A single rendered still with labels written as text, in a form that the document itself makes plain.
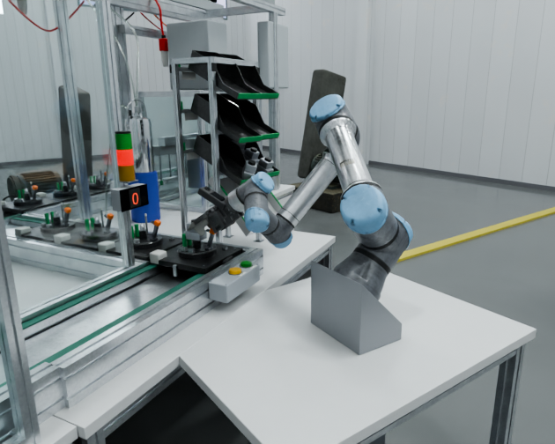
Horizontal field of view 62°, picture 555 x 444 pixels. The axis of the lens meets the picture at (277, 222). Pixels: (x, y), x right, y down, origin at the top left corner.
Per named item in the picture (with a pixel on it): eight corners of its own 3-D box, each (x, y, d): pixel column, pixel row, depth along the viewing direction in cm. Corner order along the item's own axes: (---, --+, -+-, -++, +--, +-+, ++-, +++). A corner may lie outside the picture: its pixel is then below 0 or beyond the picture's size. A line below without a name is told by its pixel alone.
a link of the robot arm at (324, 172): (351, 137, 168) (266, 242, 161) (339, 117, 160) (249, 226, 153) (375, 146, 160) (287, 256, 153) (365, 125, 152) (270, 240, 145)
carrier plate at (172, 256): (242, 253, 174) (242, 247, 174) (205, 274, 154) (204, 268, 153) (191, 244, 185) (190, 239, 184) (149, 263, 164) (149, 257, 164)
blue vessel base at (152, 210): (166, 218, 262) (163, 170, 255) (147, 225, 248) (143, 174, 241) (145, 215, 269) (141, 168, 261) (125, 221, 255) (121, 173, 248)
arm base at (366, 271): (386, 310, 127) (405, 281, 128) (354, 281, 119) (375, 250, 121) (351, 293, 140) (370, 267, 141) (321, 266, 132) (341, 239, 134)
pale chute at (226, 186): (266, 229, 192) (272, 223, 189) (246, 236, 182) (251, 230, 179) (229, 177, 198) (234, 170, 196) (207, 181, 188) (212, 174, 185)
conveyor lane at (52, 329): (243, 275, 177) (242, 250, 174) (50, 400, 105) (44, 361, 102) (183, 263, 189) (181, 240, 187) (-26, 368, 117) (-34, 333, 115)
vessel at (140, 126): (160, 170, 254) (155, 99, 244) (143, 173, 242) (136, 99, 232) (141, 168, 260) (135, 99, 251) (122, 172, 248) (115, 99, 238)
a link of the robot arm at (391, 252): (396, 277, 131) (422, 240, 134) (381, 255, 122) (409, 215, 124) (363, 261, 139) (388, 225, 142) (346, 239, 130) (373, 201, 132)
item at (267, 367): (535, 337, 135) (536, 329, 135) (288, 484, 85) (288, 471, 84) (361, 269, 190) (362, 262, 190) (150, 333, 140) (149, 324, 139)
